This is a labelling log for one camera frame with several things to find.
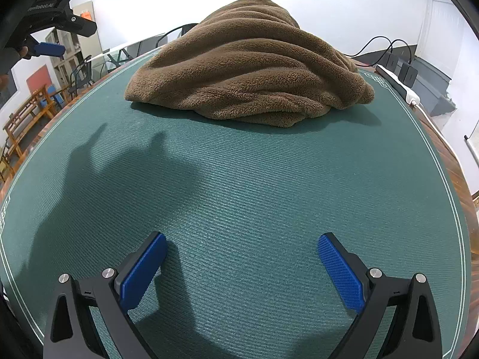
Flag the green table mat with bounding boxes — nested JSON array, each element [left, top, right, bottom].
[[0, 54, 473, 359]]

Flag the red board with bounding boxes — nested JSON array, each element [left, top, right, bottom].
[[26, 65, 51, 94]]

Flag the grey metal cabinet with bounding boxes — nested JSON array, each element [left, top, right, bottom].
[[47, 0, 103, 83]]

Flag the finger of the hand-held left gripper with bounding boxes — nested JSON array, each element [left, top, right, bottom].
[[24, 36, 65, 60]]

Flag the glass top table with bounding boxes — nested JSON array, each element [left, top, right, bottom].
[[92, 35, 165, 73]]

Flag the black cable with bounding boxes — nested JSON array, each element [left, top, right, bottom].
[[389, 39, 418, 64], [354, 36, 393, 58]]

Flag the brown fleece sweater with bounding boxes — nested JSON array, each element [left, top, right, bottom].
[[124, 0, 375, 129]]

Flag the black metal chair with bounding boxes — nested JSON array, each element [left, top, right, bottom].
[[161, 23, 199, 47], [68, 55, 94, 96]]

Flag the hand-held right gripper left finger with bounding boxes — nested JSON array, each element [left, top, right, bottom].
[[43, 232, 169, 359]]

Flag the white door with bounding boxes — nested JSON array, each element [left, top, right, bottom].
[[423, 0, 468, 64]]

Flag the white power strip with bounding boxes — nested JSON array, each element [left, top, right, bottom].
[[375, 64, 422, 110]]

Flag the grey stair platform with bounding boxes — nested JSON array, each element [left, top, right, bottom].
[[412, 56, 455, 116]]

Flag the wooden chair with blue seat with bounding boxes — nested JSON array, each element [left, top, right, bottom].
[[37, 84, 68, 116]]

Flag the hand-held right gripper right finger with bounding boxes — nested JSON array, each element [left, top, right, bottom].
[[317, 232, 443, 359]]

